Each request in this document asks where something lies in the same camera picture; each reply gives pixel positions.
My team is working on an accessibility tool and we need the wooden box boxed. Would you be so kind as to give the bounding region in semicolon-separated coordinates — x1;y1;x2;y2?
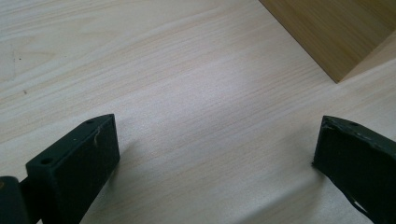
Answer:
259;0;396;84

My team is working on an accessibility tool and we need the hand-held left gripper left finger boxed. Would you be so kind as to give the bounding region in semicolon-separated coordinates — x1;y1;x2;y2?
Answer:
19;113;121;224

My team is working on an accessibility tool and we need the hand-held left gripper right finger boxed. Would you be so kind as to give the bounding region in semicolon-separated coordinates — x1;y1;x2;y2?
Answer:
312;115;396;224

